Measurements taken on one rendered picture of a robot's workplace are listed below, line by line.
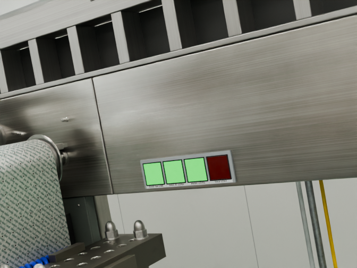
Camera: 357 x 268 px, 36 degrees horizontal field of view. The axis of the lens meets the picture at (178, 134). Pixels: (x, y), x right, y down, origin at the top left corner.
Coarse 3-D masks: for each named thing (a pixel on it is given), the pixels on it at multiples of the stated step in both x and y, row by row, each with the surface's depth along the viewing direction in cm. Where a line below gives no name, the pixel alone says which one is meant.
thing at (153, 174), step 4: (144, 164) 132; (148, 164) 131; (152, 164) 131; (156, 164) 130; (144, 168) 132; (148, 168) 131; (152, 168) 131; (156, 168) 130; (160, 168) 129; (148, 172) 132; (152, 172) 131; (156, 172) 130; (160, 172) 130; (148, 176) 132; (152, 176) 131; (156, 176) 130; (160, 176) 130; (148, 180) 132; (152, 180) 131; (156, 180) 131; (160, 180) 130; (148, 184) 132; (152, 184) 131
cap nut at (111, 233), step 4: (108, 224) 140; (112, 224) 140; (108, 228) 140; (112, 228) 140; (108, 232) 140; (112, 232) 140; (116, 232) 141; (108, 236) 140; (112, 236) 140; (116, 236) 141
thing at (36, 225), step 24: (24, 192) 129; (48, 192) 135; (0, 216) 123; (24, 216) 128; (48, 216) 134; (0, 240) 122; (24, 240) 128; (48, 240) 133; (0, 264) 122; (24, 264) 127
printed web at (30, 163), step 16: (16, 144) 134; (32, 144) 136; (0, 160) 126; (16, 160) 129; (32, 160) 132; (48, 160) 136; (0, 176) 124; (16, 176) 128; (32, 176) 132; (48, 176) 136; (0, 192) 124
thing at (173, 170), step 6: (168, 162) 128; (174, 162) 127; (180, 162) 126; (168, 168) 128; (174, 168) 127; (180, 168) 126; (168, 174) 128; (174, 174) 127; (180, 174) 127; (168, 180) 129; (174, 180) 128; (180, 180) 127
